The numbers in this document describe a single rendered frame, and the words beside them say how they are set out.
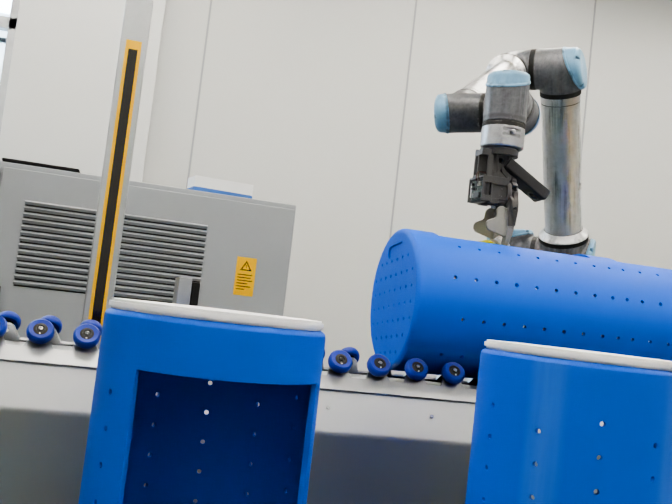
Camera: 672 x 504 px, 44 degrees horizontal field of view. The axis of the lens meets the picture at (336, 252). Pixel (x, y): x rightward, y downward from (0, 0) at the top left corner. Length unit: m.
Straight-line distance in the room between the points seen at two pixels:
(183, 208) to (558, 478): 2.23
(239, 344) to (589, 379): 0.45
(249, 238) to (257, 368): 2.20
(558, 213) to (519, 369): 1.46
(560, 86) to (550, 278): 0.88
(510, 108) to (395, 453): 0.73
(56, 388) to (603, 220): 4.21
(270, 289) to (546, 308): 1.69
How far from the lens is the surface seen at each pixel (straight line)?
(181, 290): 1.52
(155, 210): 3.11
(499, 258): 1.64
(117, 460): 1.00
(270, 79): 4.58
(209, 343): 0.95
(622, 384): 1.12
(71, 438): 1.46
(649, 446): 1.16
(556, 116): 2.45
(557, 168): 2.50
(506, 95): 1.76
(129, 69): 1.93
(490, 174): 1.74
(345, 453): 1.52
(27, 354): 1.46
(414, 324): 1.53
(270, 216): 3.17
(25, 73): 4.20
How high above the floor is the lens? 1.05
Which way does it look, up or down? 4 degrees up
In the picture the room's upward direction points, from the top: 7 degrees clockwise
